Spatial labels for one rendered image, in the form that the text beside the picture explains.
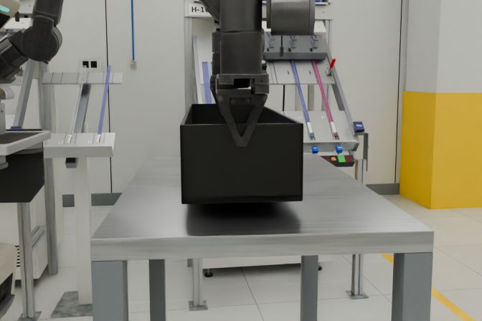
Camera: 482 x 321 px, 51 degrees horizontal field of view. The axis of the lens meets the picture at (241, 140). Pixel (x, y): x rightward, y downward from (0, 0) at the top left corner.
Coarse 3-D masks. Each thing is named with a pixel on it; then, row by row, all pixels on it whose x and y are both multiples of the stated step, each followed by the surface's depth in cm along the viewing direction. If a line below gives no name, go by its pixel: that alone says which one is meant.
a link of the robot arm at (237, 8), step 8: (224, 0) 67; (232, 0) 66; (240, 0) 66; (248, 0) 66; (256, 0) 67; (224, 8) 67; (232, 8) 66; (240, 8) 66; (248, 8) 66; (256, 8) 67; (224, 16) 67; (232, 16) 66; (240, 16) 66; (248, 16) 66; (256, 16) 67; (224, 24) 67; (232, 24) 67; (240, 24) 66; (248, 24) 67; (256, 24) 67; (224, 32) 69; (232, 32) 68
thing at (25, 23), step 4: (12, 20) 241; (20, 20) 241; (24, 20) 242; (28, 20) 242; (8, 24) 238; (12, 24) 239; (16, 24) 239; (20, 24) 239; (24, 24) 240; (28, 24) 240; (4, 28) 237; (8, 28) 237; (12, 28) 237; (16, 28) 237; (20, 28) 238; (24, 28) 238
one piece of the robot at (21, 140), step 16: (0, 112) 103; (0, 128) 103; (0, 144) 86; (16, 144) 88; (32, 144) 97; (0, 160) 85; (16, 160) 109; (32, 160) 109; (0, 176) 109; (16, 176) 109; (32, 176) 109; (0, 192) 109; (16, 192) 110; (32, 192) 110
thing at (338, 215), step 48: (144, 192) 90; (336, 192) 90; (96, 240) 64; (144, 240) 65; (192, 240) 65; (240, 240) 66; (288, 240) 66; (336, 240) 67; (384, 240) 67; (432, 240) 68; (96, 288) 65
